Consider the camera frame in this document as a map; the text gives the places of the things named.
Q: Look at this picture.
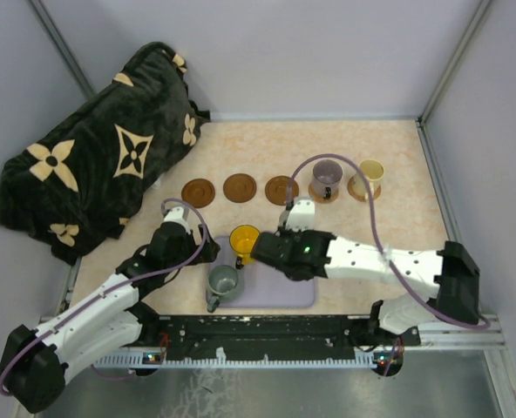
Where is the grey ceramic mug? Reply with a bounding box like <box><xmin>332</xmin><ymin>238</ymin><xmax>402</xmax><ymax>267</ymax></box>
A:
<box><xmin>207</xmin><ymin>265</ymin><xmax>245</xmax><ymax>313</ymax></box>

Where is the dark brown wooden coaster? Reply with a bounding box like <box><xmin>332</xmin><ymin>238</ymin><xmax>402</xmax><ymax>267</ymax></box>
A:
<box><xmin>181</xmin><ymin>179</ymin><xmax>215</xmax><ymax>209</ymax></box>

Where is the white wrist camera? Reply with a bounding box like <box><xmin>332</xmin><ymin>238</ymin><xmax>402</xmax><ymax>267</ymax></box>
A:
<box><xmin>278</xmin><ymin>198</ymin><xmax>316</xmax><ymax>233</ymax></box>
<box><xmin>163</xmin><ymin>206</ymin><xmax>190</xmax><ymax>233</ymax></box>

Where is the black floral plush blanket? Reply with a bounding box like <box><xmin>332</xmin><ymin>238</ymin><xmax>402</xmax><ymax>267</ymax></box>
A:
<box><xmin>0</xmin><ymin>42</ymin><xmax>210</xmax><ymax>264</ymax></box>

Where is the lavender plastic tray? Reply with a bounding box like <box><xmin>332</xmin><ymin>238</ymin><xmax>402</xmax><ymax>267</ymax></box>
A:
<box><xmin>218</xmin><ymin>261</ymin><xmax>316</xmax><ymax>309</ymax></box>

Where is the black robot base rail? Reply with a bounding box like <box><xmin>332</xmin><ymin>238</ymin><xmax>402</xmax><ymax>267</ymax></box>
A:
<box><xmin>126</xmin><ymin>315</ymin><xmax>397</xmax><ymax>361</ymax></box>

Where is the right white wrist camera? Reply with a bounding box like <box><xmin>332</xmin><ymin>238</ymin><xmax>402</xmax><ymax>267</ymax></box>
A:
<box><xmin>278</xmin><ymin>198</ymin><xmax>316</xmax><ymax>233</ymax></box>

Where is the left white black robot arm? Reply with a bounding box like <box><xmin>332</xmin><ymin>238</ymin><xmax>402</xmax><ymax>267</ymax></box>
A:
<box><xmin>0</xmin><ymin>219</ymin><xmax>220</xmax><ymax>414</ymax></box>

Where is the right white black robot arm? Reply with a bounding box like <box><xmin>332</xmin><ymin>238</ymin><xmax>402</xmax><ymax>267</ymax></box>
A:
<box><xmin>251</xmin><ymin>230</ymin><xmax>488</xmax><ymax>345</ymax></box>

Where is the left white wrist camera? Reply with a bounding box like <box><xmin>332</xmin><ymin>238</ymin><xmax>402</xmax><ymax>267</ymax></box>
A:
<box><xmin>163</xmin><ymin>206</ymin><xmax>190</xmax><ymax>233</ymax></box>

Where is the cream yellow ceramic mug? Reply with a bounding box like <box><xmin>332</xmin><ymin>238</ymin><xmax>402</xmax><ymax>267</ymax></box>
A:
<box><xmin>352</xmin><ymin>159</ymin><xmax>385</xmax><ymax>199</ymax></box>

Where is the yellow transparent mug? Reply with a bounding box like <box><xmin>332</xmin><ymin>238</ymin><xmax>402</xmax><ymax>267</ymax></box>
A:
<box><xmin>229</xmin><ymin>225</ymin><xmax>260</xmax><ymax>269</ymax></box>

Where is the purple transparent mug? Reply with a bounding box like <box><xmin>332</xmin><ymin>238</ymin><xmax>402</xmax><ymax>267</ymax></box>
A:
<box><xmin>310</xmin><ymin>159</ymin><xmax>343</xmax><ymax>199</ymax></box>

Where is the light woven rattan coaster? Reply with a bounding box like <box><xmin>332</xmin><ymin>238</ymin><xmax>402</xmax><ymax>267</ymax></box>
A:
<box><xmin>308</xmin><ymin>184</ymin><xmax>339</xmax><ymax>204</ymax></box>

